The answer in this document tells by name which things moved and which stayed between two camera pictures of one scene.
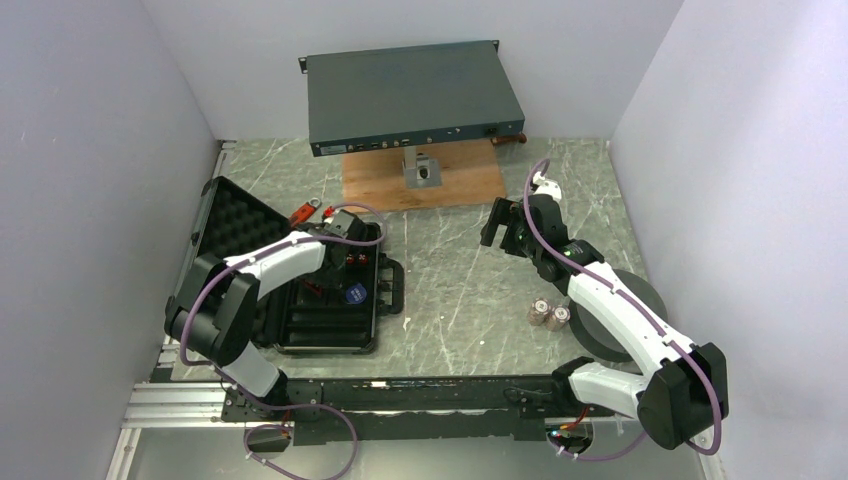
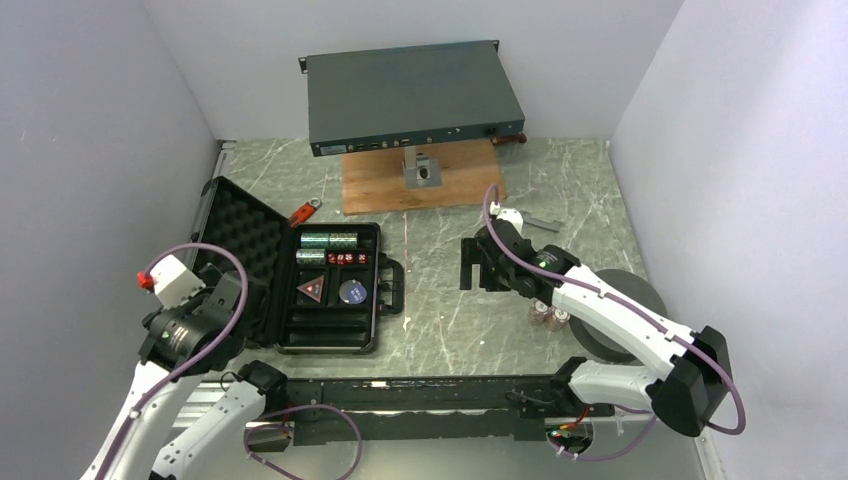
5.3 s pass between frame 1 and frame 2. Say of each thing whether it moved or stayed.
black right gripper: moved
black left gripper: moved
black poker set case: stayed
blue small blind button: stayed
